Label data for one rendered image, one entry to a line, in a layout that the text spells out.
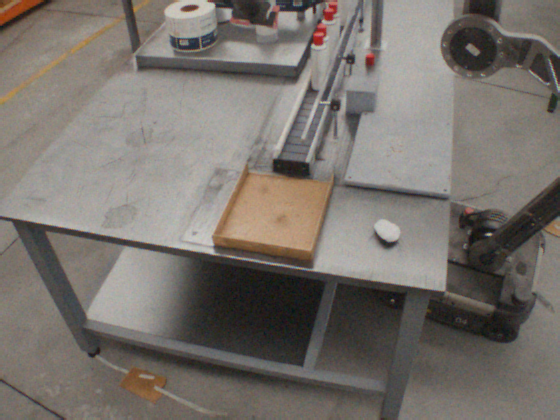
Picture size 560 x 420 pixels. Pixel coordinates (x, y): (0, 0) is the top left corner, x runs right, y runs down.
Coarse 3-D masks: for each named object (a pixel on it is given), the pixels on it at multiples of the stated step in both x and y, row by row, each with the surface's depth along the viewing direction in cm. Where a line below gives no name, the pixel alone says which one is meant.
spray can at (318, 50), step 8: (320, 32) 174; (320, 40) 174; (312, 48) 176; (320, 48) 175; (312, 56) 178; (320, 56) 177; (312, 64) 180; (320, 64) 179; (312, 72) 182; (320, 72) 181; (312, 80) 185; (320, 80) 183; (312, 88) 187
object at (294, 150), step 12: (360, 0) 243; (348, 36) 216; (336, 60) 202; (336, 72) 195; (312, 96) 184; (324, 96) 184; (300, 108) 179; (312, 108) 179; (300, 120) 174; (300, 132) 169; (312, 132) 169; (288, 144) 165; (300, 144) 165; (288, 156) 161; (300, 156) 160
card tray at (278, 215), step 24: (240, 192) 157; (264, 192) 157; (288, 192) 156; (312, 192) 156; (240, 216) 150; (264, 216) 150; (288, 216) 149; (312, 216) 149; (216, 240) 142; (240, 240) 139; (264, 240) 143; (288, 240) 143; (312, 240) 142
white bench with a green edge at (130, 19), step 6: (126, 0) 348; (126, 6) 351; (132, 6) 355; (126, 12) 355; (132, 12) 357; (126, 18) 358; (132, 18) 359; (132, 24) 361; (132, 30) 363; (132, 36) 367; (138, 36) 370; (132, 42) 371; (138, 42) 372; (132, 48) 375
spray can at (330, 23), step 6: (324, 12) 188; (330, 12) 187; (324, 18) 189; (330, 18) 188; (324, 24) 189; (330, 24) 189; (330, 30) 190; (330, 36) 192; (330, 42) 194; (330, 48) 195; (330, 54) 197; (330, 60) 199
